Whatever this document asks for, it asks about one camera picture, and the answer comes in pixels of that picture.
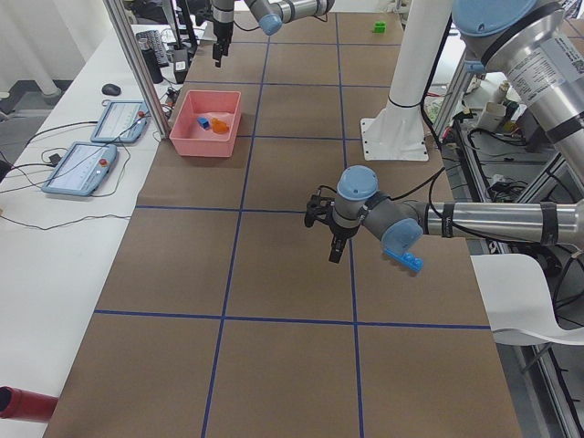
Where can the black bottle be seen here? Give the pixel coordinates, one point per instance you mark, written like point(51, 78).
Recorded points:
point(150, 61)

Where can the long blue block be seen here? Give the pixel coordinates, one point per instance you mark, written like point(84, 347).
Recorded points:
point(406, 259)

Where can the teach pendant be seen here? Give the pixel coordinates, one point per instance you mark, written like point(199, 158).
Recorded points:
point(121, 121)
point(82, 169)

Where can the red cylinder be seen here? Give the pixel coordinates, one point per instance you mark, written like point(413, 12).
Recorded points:
point(28, 406)

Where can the far teach pendant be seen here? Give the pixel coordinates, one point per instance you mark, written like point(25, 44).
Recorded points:
point(121, 121)

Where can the black keyboard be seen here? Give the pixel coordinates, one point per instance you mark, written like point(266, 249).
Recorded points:
point(154, 39)

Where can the near teach pendant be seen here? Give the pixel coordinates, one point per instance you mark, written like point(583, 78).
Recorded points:
point(82, 169)

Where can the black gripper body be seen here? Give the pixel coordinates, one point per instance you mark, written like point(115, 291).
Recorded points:
point(339, 229)
point(223, 30)

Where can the small blue block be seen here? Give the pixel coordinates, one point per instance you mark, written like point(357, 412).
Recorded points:
point(204, 123)

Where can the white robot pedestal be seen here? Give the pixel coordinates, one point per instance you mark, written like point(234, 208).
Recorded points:
point(397, 132)

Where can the aluminium frame post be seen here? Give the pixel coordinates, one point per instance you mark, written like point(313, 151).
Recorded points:
point(138, 67)

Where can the white chair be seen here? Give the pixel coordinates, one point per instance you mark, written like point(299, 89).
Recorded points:
point(518, 303)

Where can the black computer mouse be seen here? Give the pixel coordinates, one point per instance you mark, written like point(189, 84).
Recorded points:
point(110, 89)

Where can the green block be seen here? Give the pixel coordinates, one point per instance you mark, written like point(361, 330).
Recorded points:
point(379, 27)

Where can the orange block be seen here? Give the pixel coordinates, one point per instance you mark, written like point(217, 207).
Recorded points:
point(219, 126)

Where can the pink plastic box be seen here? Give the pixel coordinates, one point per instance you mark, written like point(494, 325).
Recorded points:
point(190, 140)

